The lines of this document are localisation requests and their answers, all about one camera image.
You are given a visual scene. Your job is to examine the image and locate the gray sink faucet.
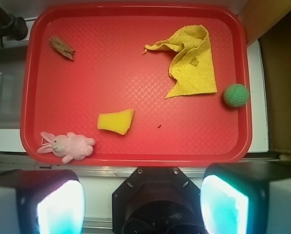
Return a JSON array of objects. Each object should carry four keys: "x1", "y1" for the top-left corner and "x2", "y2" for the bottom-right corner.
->
[{"x1": 0, "y1": 7, "x2": 28, "y2": 48}]

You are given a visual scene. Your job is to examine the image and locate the brown cardboard panel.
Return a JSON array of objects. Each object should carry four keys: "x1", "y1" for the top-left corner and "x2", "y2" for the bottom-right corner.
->
[{"x1": 238, "y1": 0, "x2": 291, "y2": 157}]

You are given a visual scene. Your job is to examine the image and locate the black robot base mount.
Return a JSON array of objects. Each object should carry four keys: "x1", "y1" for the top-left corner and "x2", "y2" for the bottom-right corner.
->
[{"x1": 112, "y1": 167, "x2": 206, "y2": 234}]

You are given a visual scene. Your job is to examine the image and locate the yellow sponge piece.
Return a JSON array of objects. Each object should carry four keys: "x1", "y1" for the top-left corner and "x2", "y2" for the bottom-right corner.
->
[{"x1": 97, "y1": 109, "x2": 135, "y2": 136}]

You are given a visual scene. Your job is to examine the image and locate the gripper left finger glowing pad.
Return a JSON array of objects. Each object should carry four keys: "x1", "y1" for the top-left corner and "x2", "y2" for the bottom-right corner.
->
[{"x1": 0, "y1": 170, "x2": 85, "y2": 234}]

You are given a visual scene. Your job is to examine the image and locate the pink plush bunny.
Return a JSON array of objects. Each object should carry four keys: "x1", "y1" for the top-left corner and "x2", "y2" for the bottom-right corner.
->
[{"x1": 37, "y1": 132, "x2": 96, "y2": 164}]

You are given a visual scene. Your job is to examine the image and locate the gray sink basin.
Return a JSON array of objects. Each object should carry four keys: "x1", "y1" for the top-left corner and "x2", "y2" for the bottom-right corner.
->
[{"x1": 0, "y1": 46, "x2": 27, "y2": 129}]

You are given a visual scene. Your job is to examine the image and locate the green foam ball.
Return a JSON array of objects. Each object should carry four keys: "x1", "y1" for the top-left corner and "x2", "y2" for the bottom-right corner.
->
[{"x1": 223, "y1": 83, "x2": 250, "y2": 108}]

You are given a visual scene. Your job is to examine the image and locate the red plastic tray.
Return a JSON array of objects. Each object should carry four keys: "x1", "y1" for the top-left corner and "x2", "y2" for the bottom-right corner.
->
[{"x1": 20, "y1": 2, "x2": 252, "y2": 167}]

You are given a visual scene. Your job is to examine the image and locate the brown wood chip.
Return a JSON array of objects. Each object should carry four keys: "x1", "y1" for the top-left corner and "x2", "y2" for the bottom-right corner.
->
[{"x1": 49, "y1": 36, "x2": 75, "y2": 60}]

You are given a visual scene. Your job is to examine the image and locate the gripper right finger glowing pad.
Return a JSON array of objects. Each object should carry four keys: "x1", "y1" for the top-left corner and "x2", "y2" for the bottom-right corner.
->
[{"x1": 200, "y1": 162, "x2": 291, "y2": 234}]

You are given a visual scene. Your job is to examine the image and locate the yellow woven cloth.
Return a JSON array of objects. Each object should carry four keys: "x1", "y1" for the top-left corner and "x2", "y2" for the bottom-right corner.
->
[{"x1": 144, "y1": 25, "x2": 217, "y2": 99}]

